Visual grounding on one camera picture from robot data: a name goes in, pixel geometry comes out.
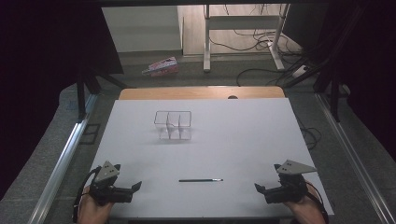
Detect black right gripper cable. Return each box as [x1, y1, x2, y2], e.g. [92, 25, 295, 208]
[305, 181, 331, 224]

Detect person's right hand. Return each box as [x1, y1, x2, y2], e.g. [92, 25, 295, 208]
[283, 186, 326, 224]

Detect dark curtain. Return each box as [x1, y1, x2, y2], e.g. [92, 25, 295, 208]
[0, 0, 124, 200]
[281, 0, 396, 162]

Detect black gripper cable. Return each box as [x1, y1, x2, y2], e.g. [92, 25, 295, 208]
[72, 166, 103, 224]
[305, 181, 331, 224]

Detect white table sheet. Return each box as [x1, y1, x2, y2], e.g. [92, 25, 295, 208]
[72, 98, 335, 219]

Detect black metal stand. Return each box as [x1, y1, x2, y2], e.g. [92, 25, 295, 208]
[75, 63, 134, 121]
[282, 6, 367, 123]

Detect aluminium rail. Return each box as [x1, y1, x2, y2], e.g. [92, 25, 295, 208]
[27, 92, 101, 224]
[315, 92, 396, 224]

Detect black floor cable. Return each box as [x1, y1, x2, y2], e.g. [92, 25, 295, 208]
[235, 67, 283, 88]
[294, 115, 323, 151]
[207, 27, 302, 53]

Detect white cabinet panel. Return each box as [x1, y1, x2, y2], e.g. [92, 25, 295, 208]
[101, 6, 184, 53]

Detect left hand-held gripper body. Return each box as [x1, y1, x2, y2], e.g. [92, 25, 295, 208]
[89, 161, 134, 207]

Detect thin black pen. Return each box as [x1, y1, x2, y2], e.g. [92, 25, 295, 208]
[178, 177, 224, 183]

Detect white metal desk frame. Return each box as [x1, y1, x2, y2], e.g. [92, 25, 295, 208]
[203, 3, 291, 74]

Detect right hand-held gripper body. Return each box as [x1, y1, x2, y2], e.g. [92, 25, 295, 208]
[264, 160, 318, 205]

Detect black rectangular floor frame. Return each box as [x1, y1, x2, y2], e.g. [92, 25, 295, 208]
[78, 123, 102, 146]

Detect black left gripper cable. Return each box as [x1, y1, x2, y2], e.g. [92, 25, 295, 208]
[72, 166, 103, 224]

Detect white power strip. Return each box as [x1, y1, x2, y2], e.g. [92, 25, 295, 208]
[291, 64, 309, 78]

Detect person's left hand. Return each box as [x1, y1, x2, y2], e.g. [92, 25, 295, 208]
[78, 186, 115, 224]

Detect clear plastic divided organizer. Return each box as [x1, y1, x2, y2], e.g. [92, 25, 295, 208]
[153, 110, 192, 141]

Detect pink cardboard box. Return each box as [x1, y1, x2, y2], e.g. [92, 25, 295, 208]
[141, 56, 180, 78]

